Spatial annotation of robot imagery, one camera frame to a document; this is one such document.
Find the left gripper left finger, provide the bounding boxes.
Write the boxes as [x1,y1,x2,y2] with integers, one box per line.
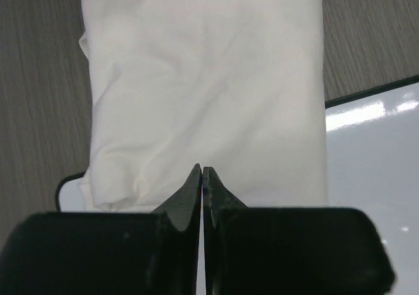
[150,163,202,233]

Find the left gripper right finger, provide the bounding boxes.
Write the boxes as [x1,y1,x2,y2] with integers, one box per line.
[202,167,247,228]

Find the white t shirt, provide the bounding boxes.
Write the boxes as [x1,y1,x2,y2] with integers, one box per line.
[79,0,327,211]

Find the white folding board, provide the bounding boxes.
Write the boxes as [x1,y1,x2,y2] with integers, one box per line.
[57,76,418,294]

